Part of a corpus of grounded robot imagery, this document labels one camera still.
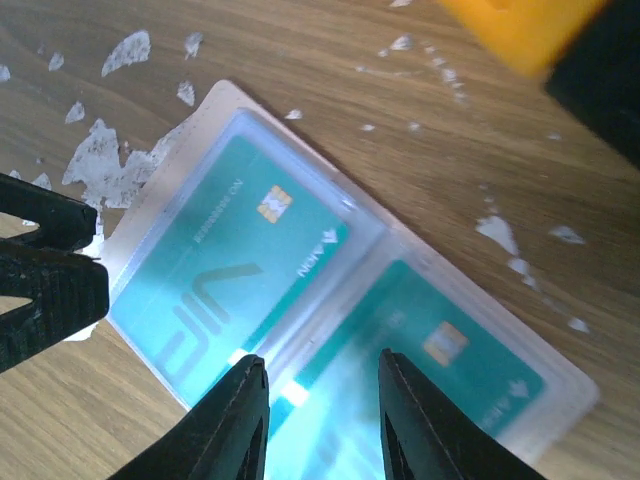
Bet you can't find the yellow bin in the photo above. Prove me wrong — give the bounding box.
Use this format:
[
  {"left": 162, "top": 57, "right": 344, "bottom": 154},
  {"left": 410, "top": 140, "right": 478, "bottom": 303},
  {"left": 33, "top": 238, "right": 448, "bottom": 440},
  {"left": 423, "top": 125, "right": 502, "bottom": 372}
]
[{"left": 441, "top": 0, "right": 608, "bottom": 76}]

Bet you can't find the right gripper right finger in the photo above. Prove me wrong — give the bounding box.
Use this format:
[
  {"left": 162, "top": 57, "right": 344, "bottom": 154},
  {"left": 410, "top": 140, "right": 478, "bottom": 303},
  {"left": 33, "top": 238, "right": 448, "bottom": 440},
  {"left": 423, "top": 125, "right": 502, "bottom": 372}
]
[{"left": 378, "top": 349, "right": 542, "bottom": 480}]

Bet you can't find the black bin with teal cards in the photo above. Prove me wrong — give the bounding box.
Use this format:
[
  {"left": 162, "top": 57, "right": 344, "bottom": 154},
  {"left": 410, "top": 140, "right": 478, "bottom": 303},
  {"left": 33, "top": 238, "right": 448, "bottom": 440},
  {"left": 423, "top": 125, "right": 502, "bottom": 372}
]
[{"left": 544, "top": 0, "right": 639, "bottom": 166}]

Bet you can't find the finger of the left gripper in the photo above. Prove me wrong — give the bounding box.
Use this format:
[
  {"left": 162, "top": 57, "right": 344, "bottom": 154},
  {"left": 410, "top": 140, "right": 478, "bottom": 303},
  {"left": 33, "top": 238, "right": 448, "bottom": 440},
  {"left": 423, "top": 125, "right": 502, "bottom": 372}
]
[
  {"left": 1, "top": 240, "right": 110, "bottom": 372},
  {"left": 1, "top": 174, "right": 98, "bottom": 252}
]

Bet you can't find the beige card holder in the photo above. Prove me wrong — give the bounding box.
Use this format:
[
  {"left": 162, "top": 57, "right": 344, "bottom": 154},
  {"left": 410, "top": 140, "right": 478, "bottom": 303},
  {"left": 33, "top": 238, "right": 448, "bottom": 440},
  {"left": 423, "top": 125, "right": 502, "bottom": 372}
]
[{"left": 101, "top": 80, "right": 599, "bottom": 463}]

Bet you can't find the teal VIP credit card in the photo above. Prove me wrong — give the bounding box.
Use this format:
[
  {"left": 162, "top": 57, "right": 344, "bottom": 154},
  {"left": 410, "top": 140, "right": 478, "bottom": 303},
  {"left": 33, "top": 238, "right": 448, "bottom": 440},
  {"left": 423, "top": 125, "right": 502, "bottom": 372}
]
[{"left": 111, "top": 135, "right": 348, "bottom": 405}]

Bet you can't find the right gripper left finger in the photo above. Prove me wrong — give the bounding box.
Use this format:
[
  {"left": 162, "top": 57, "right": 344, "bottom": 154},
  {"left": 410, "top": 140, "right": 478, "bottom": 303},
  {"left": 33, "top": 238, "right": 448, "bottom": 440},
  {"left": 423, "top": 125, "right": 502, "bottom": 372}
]
[{"left": 111, "top": 354, "right": 270, "bottom": 480}]

